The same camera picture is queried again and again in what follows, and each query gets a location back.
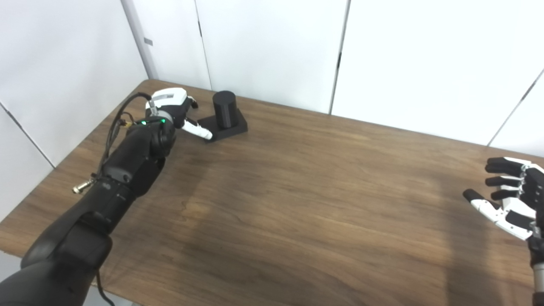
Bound black peg with square base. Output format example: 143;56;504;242
197;91;249;143

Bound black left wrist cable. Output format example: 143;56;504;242
71;93;153;194

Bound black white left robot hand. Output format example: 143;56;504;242
145;88;213;141

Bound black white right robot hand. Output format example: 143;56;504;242
462;156;544;266

